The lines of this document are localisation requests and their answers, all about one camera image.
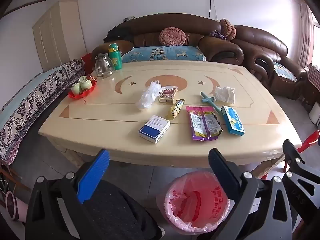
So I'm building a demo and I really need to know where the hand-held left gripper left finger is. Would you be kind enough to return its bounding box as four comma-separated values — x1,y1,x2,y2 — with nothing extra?
25,149,110,240

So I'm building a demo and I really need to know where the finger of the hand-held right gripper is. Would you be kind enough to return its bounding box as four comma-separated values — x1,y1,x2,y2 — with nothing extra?
282,139,320,228

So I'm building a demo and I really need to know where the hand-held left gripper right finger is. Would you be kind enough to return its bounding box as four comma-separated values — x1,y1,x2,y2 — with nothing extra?
196,148,293,240

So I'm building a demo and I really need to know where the trash bin with pink bag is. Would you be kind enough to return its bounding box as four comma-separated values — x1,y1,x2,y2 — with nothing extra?
156,171,230,235

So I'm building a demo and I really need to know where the teal cardboard box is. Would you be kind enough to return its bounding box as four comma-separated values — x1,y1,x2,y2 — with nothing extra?
221,105,245,137

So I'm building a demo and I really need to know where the purple snack wrapper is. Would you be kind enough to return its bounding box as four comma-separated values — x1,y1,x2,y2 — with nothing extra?
185,106,223,141

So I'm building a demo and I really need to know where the blue and white box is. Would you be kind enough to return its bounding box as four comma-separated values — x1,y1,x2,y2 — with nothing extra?
139,115,171,144

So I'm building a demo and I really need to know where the teal clay sword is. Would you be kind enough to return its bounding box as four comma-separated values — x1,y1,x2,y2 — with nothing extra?
200,92,223,114

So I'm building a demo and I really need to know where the yellow snack wrapper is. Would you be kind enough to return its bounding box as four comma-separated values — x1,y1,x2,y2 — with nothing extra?
167,99,186,118

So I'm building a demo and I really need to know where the white plastic bag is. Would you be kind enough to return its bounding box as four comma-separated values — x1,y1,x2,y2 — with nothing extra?
137,80,160,110

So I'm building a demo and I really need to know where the red stool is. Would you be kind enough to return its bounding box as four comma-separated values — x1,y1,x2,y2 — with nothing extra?
282,130,320,174

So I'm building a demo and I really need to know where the person's leg in dark pants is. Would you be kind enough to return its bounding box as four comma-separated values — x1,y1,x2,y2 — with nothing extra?
82,179,165,240

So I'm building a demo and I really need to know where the white appliance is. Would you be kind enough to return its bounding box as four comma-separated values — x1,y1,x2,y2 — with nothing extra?
309,104,320,125

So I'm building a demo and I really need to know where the checked cloth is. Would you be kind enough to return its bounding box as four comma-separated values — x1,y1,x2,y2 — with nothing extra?
306,62,320,92

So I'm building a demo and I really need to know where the crumpled white tissue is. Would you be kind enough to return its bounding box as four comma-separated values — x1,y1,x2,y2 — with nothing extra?
213,86,236,105

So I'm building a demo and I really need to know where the red tray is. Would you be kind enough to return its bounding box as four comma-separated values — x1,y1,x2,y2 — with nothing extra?
68,74,98,99

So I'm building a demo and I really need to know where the blue armchair seat cover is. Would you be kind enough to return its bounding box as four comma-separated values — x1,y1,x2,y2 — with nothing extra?
272,61,298,82

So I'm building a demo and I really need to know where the pink round object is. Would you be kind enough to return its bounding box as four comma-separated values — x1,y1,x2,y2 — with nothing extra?
5,190,28,222

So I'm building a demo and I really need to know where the brown cigarette box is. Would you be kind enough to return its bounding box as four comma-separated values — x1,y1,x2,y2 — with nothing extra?
158,85,178,104

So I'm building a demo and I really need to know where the glass pitcher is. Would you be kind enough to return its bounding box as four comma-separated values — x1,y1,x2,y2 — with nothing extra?
94,53,115,78

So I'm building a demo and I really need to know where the red bag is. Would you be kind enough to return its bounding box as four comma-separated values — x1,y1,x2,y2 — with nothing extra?
81,52,97,74

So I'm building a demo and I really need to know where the brown leather armchair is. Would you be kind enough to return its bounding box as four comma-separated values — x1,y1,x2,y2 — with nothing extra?
232,25,309,103

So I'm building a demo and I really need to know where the green water bottle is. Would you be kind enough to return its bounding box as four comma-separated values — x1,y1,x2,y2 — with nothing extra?
108,43,123,71

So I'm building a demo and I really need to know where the pink curtain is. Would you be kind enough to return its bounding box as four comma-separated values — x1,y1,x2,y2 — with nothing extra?
297,2,315,68

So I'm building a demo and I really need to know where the blue printed seat cover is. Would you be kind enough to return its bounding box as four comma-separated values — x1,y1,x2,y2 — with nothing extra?
121,45,207,63

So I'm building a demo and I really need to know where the pink round cushion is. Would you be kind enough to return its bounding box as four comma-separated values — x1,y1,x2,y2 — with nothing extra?
159,27,187,47
219,19,237,40

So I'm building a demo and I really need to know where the purple knitted item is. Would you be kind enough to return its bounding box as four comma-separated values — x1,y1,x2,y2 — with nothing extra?
209,30,227,40

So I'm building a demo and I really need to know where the black clothing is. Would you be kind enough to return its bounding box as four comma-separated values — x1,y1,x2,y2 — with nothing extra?
104,26,134,42

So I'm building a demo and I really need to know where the cream cabinet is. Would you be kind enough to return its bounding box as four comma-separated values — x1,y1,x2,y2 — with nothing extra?
32,0,87,72

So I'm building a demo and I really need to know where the brown leather sofa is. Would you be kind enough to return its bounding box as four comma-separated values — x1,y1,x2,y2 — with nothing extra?
91,14,244,68

